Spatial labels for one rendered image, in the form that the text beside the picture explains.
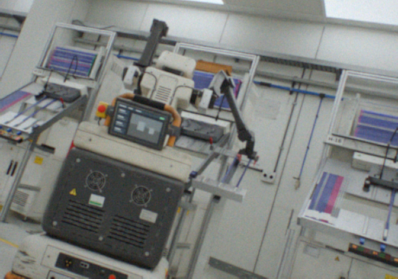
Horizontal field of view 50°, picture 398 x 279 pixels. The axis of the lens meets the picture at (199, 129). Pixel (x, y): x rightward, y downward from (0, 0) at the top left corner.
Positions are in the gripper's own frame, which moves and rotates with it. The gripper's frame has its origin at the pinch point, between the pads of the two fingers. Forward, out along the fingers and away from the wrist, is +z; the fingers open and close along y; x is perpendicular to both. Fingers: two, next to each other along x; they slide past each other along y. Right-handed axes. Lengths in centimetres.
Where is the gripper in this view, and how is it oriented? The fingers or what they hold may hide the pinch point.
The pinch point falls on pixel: (247, 163)
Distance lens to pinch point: 291.9
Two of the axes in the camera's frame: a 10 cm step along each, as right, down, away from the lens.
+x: -3.7, 4.9, -7.9
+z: -0.7, 8.3, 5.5
